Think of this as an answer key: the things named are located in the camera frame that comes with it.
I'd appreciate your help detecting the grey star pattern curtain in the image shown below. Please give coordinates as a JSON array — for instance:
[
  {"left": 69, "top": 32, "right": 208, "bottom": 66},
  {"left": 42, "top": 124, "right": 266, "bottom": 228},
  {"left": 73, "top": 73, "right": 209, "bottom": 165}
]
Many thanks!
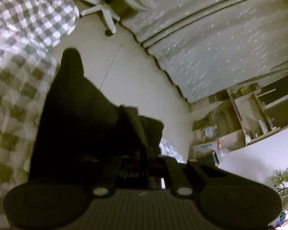
[{"left": 121, "top": 0, "right": 288, "bottom": 103}]

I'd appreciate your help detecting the black garment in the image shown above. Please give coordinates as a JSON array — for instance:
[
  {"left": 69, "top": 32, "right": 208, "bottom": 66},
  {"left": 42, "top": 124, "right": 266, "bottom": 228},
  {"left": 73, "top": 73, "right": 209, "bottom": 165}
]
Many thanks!
[{"left": 28, "top": 48, "right": 164, "bottom": 184}]

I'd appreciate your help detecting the wooden storage shelf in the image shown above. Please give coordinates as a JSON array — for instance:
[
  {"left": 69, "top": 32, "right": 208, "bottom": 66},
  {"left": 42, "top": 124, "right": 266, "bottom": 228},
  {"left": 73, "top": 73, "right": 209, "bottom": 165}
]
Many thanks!
[{"left": 189, "top": 73, "right": 288, "bottom": 150}]

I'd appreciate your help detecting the grey white checkered quilt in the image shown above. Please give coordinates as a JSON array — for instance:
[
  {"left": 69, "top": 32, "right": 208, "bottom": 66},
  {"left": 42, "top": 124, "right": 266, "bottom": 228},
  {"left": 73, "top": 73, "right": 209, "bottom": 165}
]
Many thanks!
[{"left": 0, "top": 0, "right": 79, "bottom": 229}]

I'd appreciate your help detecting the white cardboard box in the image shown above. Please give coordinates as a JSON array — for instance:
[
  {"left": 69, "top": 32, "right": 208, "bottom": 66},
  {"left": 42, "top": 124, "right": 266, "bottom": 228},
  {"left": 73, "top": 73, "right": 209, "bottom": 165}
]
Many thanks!
[{"left": 192, "top": 140, "right": 220, "bottom": 159}]

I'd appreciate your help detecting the green potted plant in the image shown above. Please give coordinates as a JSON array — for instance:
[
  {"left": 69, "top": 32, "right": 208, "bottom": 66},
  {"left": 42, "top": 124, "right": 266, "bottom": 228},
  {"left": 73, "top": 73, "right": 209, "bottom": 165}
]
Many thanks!
[{"left": 270, "top": 167, "right": 288, "bottom": 213}]

